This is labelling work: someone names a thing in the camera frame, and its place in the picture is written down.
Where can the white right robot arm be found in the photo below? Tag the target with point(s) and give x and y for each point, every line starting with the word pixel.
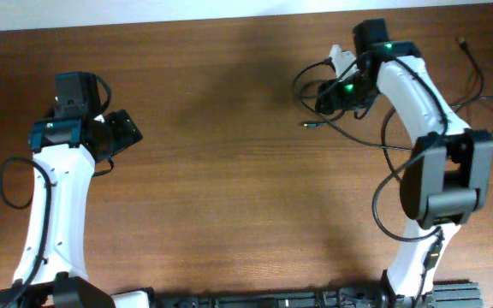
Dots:
pixel 444 181

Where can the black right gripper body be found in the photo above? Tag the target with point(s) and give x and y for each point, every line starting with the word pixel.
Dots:
pixel 348 95

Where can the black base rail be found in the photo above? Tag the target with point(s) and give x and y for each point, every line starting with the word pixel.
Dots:
pixel 272 299

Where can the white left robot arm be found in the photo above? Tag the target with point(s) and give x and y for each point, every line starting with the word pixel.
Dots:
pixel 67 144

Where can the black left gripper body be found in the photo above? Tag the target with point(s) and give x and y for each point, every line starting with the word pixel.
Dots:
pixel 120 134

